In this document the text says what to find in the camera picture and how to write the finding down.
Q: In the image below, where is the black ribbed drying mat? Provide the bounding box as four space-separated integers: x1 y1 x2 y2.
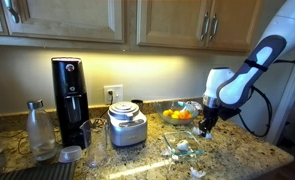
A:
0 161 77 180

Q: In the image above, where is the white wall outlet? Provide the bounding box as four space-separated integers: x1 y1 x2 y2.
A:
103 84 124 106

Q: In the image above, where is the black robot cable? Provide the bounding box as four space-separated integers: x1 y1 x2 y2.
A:
238 58 295 139

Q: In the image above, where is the clear bottle with silver cap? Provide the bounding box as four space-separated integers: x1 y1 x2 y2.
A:
25 99 58 162

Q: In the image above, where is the round glass bowl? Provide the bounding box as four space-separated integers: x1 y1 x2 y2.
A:
155 100 200 126

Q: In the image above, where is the large white garlic clove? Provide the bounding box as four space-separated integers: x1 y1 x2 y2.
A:
176 139 190 152

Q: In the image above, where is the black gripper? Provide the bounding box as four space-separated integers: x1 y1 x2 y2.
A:
198 105 221 138

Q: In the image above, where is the black soda maker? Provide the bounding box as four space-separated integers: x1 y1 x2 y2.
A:
50 56 91 150

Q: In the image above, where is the small black cup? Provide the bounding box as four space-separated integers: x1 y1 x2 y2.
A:
130 99 144 114

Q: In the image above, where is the wide wooden cabinet door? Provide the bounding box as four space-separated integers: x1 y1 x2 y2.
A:
0 0 125 44

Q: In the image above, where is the silver food processor base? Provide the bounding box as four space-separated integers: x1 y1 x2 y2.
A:
107 101 148 148

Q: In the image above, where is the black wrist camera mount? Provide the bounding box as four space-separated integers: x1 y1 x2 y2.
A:
218 106 242 122

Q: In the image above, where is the white door frame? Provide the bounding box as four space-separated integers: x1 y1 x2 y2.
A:
266 39 295 146

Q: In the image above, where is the white garlic peel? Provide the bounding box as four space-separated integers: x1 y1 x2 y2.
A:
189 167 207 179

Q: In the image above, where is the metal cabinet handle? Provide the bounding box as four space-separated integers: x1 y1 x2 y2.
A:
199 11 211 42
208 12 219 42
3 0 21 25

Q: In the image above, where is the orange fruit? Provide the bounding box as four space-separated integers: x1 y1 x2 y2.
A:
178 110 193 121

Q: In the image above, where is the black plug and cord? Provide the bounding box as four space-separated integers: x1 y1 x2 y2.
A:
92 89 115 129

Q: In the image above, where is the square glass dish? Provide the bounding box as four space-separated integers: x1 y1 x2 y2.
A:
162 130 205 158

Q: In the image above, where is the blue white snack bag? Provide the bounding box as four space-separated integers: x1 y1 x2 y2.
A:
186 100 204 112

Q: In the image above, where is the clear plastic measuring cup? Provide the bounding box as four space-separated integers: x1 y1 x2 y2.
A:
79 118 110 168

